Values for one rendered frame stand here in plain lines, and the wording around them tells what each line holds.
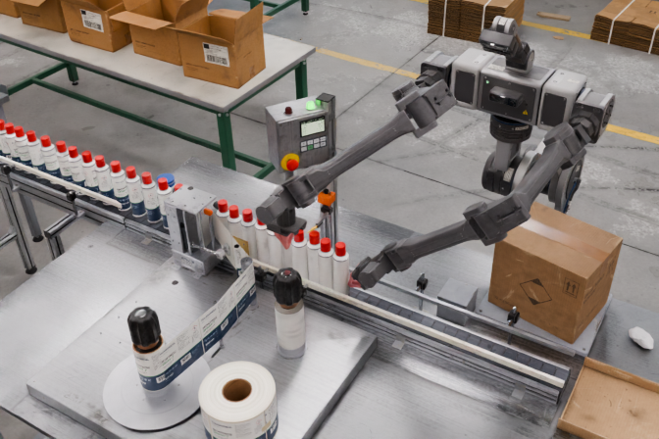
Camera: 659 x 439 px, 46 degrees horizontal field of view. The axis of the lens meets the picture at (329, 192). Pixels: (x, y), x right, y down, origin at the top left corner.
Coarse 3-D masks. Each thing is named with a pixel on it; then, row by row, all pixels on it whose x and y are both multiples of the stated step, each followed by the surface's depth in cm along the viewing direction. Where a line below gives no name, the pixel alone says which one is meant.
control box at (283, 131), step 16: (272, 112) 228; (304, 112) 228; (320, 112) 229; (272, 128) 230; (288, 128) 227; (272, 144) 234; (288, 144) 230; (272, 160) 239; (304, 160) 236; (320, 160) 238
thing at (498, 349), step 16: (144, 224) 283; (160, 224) 282; (352, 288) 252; (384, 304) 246; (384, 320) 240; (416, 320) 240; (432, 320) 239; (464, 336) 234; (480, 336) 234; (464, 352) 229; (496, 352) 228; (512, 352) 228; (512, 368) 223; (544, 368) 223; (560, 368) 223; (544, 384) 218
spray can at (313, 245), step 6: (312, 234) 243; (318, 234) 243; (312, 240) 243; (318, 240) 244; (312, 246) 244; (318, 246) 244; (312, 252) 245; (312, 258) 246; (312, 264) 248; (312, 270) 250; (318, 270) 250; (312, 276) 251; (318, 276) 251; (318, 282) 253
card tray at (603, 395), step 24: (576, 384) 224; (600, 384) 223; (624, 384) 223; (648, 384) 220; (576, 408) 217; (600, 408) 217; (624, 408) 216; (648, 408) 216; (576, 432) 209; (600, 432) 210; (624, 432) 210; (648, 432) 210
